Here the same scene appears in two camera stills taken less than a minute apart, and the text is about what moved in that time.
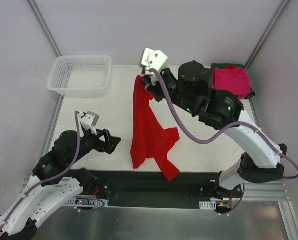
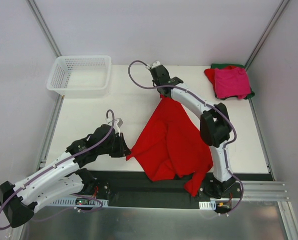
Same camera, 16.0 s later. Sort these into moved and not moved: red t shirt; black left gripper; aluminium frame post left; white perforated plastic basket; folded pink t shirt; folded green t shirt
Moved: black left gripper; red t shirt
Not moved: folded pink t shirt; folded green t shirt; aluminium frame post left; white perforated plastic basket
